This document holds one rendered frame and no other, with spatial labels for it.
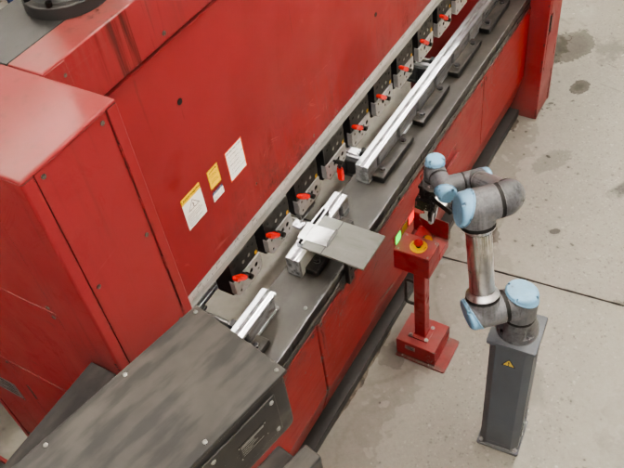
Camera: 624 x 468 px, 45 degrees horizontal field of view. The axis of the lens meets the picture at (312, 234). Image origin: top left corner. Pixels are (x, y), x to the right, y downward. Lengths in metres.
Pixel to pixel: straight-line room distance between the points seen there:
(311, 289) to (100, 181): 1.52
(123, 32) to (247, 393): 0.83
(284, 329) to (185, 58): 1.20
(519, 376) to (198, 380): 1.77
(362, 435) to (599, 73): 2.99
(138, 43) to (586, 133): 3.55
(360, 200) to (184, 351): 1.84
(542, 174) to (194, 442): 3.53
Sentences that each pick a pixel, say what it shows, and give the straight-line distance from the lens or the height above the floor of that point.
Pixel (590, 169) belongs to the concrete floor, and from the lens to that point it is 4.68.
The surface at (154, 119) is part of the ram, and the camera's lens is 1.91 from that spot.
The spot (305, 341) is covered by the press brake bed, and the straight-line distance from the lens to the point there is 2.86.
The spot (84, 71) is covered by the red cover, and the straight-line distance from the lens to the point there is 1.68.
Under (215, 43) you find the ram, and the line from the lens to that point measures 2.05.
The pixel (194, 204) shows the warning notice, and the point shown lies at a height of 1.66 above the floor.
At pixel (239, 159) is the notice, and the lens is 2.27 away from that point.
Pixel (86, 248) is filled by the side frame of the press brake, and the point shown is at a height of 2.07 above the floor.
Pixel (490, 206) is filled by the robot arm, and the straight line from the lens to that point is 2.44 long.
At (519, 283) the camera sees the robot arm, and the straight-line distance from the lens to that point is 2.73.
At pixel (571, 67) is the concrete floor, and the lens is 5.44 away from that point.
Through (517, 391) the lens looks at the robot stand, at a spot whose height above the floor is 0.50.
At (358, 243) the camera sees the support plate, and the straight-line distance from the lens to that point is 2.85.
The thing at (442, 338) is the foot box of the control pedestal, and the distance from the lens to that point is 3.65.
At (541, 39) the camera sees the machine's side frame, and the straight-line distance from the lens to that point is 4.64.
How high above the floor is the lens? 3.11
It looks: 47 degrees down
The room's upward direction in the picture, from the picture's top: 9 degrees counter-clockwise
